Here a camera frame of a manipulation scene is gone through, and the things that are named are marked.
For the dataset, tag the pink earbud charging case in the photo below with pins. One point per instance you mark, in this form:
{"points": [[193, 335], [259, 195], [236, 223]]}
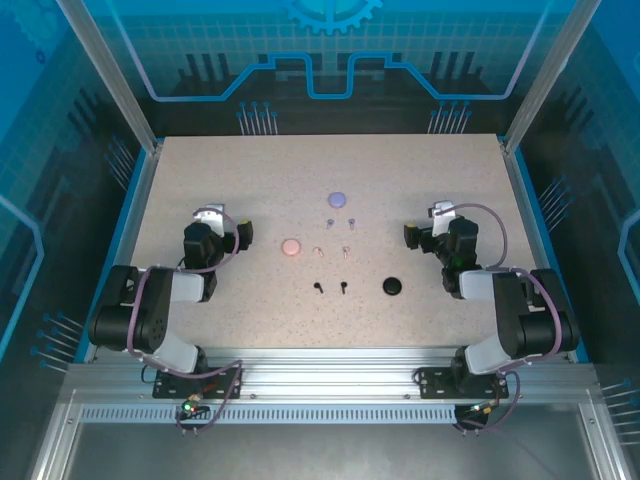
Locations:
{"points": [[290, 248]]}

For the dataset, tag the black earbud charging case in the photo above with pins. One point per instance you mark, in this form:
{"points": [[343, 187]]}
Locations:
{"points": [[392, 285]]}

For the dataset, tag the purple earbud charging case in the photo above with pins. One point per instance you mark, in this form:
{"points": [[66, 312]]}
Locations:
{"points": [[336, 199]]}

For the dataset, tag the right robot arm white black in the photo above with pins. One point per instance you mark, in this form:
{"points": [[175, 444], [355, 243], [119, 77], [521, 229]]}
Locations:
{"points": [[510, 310]]}

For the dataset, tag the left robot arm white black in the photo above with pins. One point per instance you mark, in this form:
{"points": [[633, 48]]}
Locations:
{"points": [[187, 287]]}

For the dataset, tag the small connector with LEDs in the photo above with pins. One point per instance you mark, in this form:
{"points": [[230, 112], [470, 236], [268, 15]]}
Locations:
{"points": [[480, 410], [190, 407]]}

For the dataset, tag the grey metal lower tray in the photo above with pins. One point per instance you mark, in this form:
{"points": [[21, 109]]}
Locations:
{"points": [[325, 455]]}

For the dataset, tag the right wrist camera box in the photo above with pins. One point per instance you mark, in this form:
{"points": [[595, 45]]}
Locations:
{"points": [[440, 220]]}

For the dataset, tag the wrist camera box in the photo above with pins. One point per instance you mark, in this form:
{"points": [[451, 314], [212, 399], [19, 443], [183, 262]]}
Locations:
{"points": [[212, 217], [440, 220]]}

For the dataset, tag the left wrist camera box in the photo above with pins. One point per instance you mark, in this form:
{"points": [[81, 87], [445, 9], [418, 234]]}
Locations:
{"points": [[212, 217]]}

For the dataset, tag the aluminium table side rail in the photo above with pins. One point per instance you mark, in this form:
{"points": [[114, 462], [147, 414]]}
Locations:
{"points": [[527, 220], [136, 220]]}

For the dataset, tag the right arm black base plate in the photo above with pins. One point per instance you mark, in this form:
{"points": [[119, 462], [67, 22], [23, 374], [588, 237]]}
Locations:
{"points": [[435, 382]]}

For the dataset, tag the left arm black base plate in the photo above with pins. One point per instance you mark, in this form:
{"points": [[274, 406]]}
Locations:
{"points": [[225, 382]]}

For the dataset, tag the aluminium mounting rail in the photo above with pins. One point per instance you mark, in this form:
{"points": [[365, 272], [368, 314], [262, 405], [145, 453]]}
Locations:
{"points": [[325, 370]]}

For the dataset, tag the aluminium frame post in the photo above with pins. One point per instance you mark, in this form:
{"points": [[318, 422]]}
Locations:
{"points": [[125, 90], [536, 90]]}

